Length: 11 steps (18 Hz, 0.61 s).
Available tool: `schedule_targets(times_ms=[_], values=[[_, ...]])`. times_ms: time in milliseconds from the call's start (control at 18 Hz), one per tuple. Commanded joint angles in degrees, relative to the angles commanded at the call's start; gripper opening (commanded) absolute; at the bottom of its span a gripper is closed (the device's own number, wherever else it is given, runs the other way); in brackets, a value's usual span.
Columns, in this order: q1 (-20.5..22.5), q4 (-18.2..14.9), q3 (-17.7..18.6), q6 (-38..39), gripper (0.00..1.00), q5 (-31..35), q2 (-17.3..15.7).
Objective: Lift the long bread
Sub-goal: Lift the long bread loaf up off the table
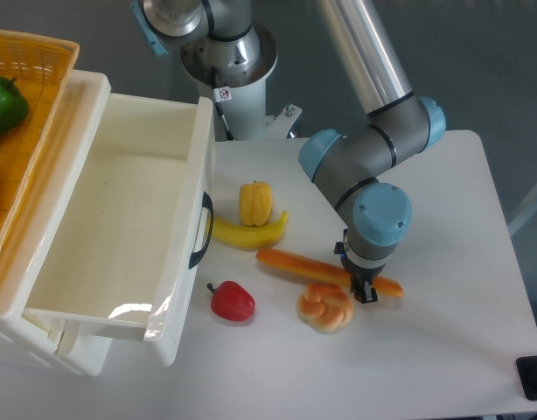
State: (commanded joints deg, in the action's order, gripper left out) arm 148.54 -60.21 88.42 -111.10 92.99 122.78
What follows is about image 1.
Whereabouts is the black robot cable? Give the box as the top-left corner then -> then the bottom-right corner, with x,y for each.
211,65 -> 237,142

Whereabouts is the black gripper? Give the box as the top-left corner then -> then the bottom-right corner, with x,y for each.
340,254 -> 387,304

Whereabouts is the yellow bell pepper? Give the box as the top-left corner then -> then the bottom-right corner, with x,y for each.
239,181 -> 273,227

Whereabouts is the black device at table edge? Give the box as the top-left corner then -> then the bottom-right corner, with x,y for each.
516,355 -> 537,401

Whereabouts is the orange woven basket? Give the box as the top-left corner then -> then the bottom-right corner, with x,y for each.
0,29 -> 80,254

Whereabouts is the white plastic drawer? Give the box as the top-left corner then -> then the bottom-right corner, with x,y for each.
25,94 -> 215,375

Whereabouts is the yellow banana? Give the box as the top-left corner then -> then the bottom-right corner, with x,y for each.
207,211 -> 289,249

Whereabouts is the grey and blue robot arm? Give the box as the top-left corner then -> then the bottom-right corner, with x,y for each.
131,1 -> 446,303

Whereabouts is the round knotted bread roll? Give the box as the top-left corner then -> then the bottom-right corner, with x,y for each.
296,283 -> 354,333

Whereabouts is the red bell pepper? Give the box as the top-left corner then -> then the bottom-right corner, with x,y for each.
206,281 -> 255,322

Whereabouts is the white plastic drawer cabinet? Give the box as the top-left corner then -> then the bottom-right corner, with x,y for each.
0,70 -> 111,375

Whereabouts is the long orange bread loaf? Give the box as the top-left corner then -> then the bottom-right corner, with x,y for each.
255,248 -> 404,298

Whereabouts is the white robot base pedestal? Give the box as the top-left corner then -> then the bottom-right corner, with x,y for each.
181,23 -> 302,141

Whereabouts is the green bell pepper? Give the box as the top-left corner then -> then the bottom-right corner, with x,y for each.
0,75 -> 29,135

